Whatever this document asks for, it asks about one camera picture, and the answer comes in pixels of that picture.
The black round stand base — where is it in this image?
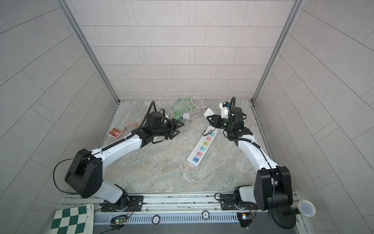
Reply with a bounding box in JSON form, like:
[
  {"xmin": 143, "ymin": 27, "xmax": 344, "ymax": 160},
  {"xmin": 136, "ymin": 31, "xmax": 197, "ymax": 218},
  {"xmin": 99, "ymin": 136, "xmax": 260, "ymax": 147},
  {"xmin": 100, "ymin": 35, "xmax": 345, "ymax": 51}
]
[{"xmin": 270, "ymin": 206, "xmax": 301, "ymax": 230}]

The green white checkerboard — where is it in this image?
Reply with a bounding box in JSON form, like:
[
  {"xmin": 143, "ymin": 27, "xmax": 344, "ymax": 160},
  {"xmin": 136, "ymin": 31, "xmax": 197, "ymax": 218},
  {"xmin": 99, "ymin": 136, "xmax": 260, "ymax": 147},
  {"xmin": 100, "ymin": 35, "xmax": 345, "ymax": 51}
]
[{"xmin": 49, "ymin": 203, "xmax": 94, "ymax": 234}]

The small white charger cube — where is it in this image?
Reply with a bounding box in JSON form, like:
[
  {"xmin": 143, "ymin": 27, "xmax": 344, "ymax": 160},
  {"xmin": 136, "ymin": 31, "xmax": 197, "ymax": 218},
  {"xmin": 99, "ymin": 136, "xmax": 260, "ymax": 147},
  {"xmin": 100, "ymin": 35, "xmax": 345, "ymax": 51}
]
[{"xmin": 182, "ymin": 113, "xmax": 191, "ymax": 120}]

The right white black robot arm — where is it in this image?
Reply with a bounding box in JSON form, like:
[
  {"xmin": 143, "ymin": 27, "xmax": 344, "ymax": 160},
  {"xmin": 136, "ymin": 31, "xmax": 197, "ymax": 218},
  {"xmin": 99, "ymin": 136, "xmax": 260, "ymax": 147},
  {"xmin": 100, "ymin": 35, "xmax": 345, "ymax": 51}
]
[{"xmin": 204, "ymin": 97, "xmax": 293, "ymax": 211}]

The green cable bundle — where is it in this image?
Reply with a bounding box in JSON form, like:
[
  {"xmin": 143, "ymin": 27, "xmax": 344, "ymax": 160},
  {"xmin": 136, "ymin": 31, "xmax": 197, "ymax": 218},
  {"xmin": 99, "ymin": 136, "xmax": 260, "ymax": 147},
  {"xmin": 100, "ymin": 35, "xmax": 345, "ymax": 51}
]
[{"xmin": 172, "ymin": 97, "xmax": 195, "ymax": 121}]

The white charger with black cable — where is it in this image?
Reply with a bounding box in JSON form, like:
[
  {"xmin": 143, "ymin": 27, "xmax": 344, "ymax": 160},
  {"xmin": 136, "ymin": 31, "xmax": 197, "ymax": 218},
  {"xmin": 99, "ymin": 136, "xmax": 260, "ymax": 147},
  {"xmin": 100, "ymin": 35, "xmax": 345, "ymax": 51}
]
[{"xmin": 204, "ymin": 108, "xmax": 215, "ymax": 118}]

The circuit board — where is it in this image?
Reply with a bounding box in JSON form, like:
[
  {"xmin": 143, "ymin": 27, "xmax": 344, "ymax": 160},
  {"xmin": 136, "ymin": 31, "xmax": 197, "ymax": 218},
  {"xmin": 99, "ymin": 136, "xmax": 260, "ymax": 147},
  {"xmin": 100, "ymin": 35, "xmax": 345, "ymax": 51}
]
[
  {"xmin": 237, "ymin": 213, "xmax": 253, "ymax": 228},
  {"xmin": 110, "ymin": 215, "xmax": 128, "ymax": 225}
]

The white coiled cable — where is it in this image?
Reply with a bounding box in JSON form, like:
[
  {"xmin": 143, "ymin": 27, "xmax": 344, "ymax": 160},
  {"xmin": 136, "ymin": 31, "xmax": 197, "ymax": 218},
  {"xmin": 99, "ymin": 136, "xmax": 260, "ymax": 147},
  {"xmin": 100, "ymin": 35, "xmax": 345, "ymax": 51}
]
[{"xmin": 129, "ymin": 146, "xmax": 151, "ymax": 164}]

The long colourful socket power strip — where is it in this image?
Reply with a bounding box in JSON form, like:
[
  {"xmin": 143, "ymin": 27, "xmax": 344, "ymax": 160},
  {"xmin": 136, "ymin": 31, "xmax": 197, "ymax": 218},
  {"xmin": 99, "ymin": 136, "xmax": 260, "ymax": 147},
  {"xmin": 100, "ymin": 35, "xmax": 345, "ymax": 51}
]
[{"xmin": 187, "ymin": 126, "xmax": 219, "ymax": 167}]

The red card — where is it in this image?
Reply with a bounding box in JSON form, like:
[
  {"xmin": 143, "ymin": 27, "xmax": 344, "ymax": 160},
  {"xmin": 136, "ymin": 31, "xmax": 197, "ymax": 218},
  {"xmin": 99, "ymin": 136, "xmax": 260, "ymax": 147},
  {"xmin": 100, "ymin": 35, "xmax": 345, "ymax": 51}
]
[{"xmin": 108, "ymin": 127, "xmax": 123, "ymax": 139}]

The aluminium rail frame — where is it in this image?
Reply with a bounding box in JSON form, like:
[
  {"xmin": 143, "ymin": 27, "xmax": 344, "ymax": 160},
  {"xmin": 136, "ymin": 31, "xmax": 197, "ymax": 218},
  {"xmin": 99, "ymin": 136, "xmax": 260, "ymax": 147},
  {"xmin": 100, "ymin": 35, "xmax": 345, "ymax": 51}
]
[{"xmin": 61, "ymin": 192, "xmax": 267, "ymax": 225}]

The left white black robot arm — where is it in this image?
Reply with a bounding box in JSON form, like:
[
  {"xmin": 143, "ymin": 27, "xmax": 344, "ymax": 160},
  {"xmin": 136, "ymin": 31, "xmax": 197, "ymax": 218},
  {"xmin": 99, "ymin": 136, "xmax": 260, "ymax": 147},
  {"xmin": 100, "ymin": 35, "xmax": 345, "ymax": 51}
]
[{"xmin": 64, "ymin": 101, "xmax": 184, "ymax": 212}]

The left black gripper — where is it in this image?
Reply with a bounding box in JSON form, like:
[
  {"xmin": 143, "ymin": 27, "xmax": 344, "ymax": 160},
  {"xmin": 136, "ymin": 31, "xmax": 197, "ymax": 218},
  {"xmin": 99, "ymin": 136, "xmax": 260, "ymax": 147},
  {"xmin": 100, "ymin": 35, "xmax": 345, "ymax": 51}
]
[{"xmin": 152, "ymin": 118, "xmax": 185, "ymax": 140}]

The pink charger with cable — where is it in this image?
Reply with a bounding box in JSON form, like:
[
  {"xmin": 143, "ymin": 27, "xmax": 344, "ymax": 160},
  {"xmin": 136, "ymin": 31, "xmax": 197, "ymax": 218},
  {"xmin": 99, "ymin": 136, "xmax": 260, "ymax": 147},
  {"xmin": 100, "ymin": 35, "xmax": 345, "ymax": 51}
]
[{"xmin": 122, "ymin": 122, "xmax": 139, "ymax": 133}]

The right circuit board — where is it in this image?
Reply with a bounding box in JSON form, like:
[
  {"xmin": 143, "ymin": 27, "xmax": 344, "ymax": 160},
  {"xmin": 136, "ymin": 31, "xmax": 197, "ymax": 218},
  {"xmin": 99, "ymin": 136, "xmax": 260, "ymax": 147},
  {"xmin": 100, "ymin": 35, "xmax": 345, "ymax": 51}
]
[{"xmin": 237, "ymin": 213, "xmax": 253, "ymax": 228}]

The left circuit board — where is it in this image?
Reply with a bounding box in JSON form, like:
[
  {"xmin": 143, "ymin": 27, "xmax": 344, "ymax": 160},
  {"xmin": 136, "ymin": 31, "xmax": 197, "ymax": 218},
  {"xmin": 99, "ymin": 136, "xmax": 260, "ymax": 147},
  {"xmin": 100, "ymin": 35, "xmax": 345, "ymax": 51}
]
[{"xmin": 110, "ymin": 215, "xmax": 128, "ymax": 225}]

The white power strip cord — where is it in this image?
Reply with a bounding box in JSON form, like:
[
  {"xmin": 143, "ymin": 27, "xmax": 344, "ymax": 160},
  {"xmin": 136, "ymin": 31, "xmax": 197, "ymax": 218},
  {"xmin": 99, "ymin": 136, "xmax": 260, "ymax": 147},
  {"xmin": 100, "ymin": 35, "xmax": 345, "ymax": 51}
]
[{"xmin": 190, "ymin": 96, "xmax": 208, "ymax": 112}]

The white round mesh disc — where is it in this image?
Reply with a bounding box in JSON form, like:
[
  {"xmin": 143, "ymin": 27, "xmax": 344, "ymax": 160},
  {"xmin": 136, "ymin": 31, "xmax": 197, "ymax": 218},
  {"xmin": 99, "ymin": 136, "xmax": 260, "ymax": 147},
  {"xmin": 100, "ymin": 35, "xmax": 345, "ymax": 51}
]
[{"xmin": 297, "ymin": 199, "xmax": 317, "ymax": 217}]

